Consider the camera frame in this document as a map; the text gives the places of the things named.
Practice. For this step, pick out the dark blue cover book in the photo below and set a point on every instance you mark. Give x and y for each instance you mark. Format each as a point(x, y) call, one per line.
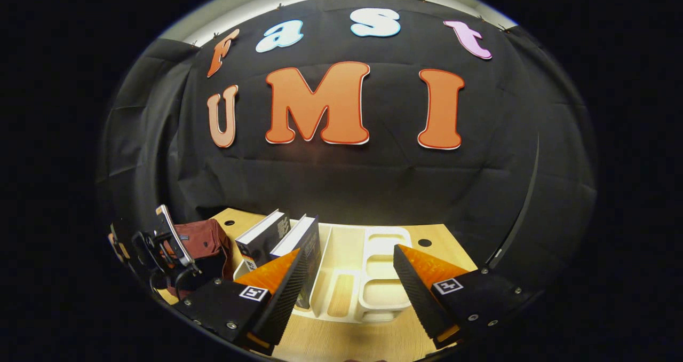
point(296, 234)

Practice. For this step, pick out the black backdrop cloth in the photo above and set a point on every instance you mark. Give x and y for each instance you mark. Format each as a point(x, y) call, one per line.
point(373, 180)

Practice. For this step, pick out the dark red schoolbag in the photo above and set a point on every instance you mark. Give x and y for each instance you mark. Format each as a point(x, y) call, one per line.
point(208, 244)

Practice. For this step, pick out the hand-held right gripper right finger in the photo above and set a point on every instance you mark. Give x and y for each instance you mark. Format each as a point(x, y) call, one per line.
point(419, 292)

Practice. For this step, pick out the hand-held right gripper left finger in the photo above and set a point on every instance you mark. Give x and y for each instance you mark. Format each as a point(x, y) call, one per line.
point(288, 298)

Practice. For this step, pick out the white bookshelf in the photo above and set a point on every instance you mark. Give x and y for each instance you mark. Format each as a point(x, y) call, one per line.
point(384, 287)

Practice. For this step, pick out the black spine book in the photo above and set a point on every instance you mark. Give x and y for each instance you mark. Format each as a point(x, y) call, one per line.
point(256, 244)

